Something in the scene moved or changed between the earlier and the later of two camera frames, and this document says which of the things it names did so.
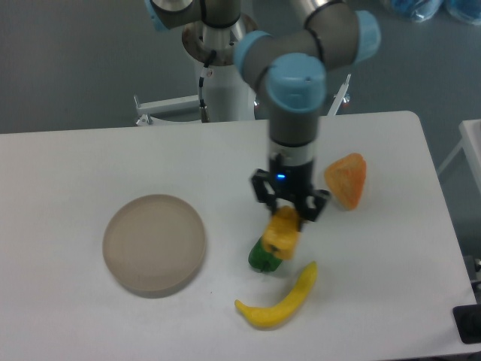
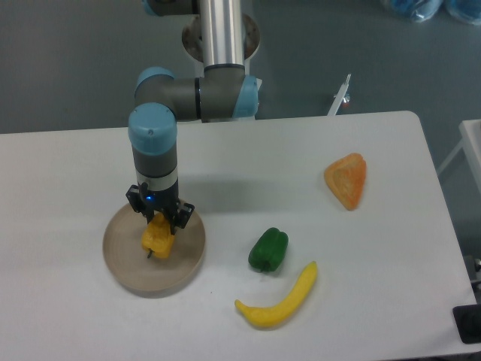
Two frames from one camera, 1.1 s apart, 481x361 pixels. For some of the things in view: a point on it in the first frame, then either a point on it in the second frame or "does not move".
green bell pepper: [261, 259] does not move
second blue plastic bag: [467, 10] does not move
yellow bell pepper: [281, 232] to [157, 237]
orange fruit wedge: [345, 179] does not move
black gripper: [291, 183] to [147, 202]
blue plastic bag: [422, 10] does not move
